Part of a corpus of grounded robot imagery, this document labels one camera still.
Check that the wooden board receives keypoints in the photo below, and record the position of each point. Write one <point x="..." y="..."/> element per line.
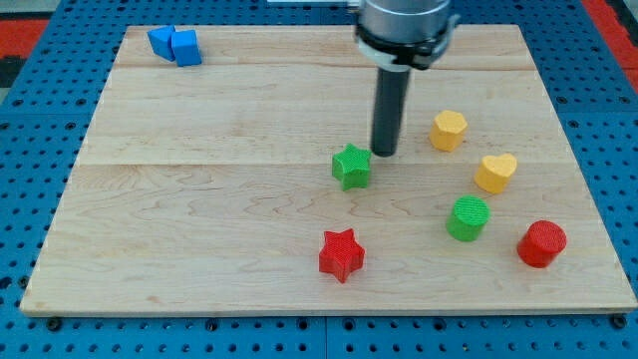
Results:
<point x="205" y="191"/>

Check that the blue cube block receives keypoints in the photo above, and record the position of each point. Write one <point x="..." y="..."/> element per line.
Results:
<point x="185" y="48"/>

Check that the yellow hexagon block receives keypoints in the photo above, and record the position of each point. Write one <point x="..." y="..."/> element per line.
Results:
<point x="448" y="130"/>

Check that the red star block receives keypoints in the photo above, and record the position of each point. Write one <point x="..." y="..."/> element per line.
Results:
<point x="341" y="254"/>

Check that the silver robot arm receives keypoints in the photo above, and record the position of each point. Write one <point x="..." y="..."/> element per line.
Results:
<point x="400" y="35"/>

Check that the red cylinder block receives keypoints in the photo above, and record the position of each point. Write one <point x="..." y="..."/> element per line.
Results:
<point x="543" y="241"/>

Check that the yellow heart block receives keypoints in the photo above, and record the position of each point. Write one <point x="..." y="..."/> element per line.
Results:
<point x="494" y="172"/>

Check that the green star block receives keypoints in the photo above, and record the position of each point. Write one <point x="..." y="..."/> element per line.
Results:
<point x="351" y="167"/>

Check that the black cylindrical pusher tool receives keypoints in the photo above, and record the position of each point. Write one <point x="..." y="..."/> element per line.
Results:
<point x="390" y="97"/>

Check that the blue triangle block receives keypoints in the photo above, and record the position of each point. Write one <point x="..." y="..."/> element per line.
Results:
<point x="160" y="41"/>

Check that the green cylinder block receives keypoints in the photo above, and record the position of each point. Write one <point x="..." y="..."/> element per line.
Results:
<point x="468" y="218"/>

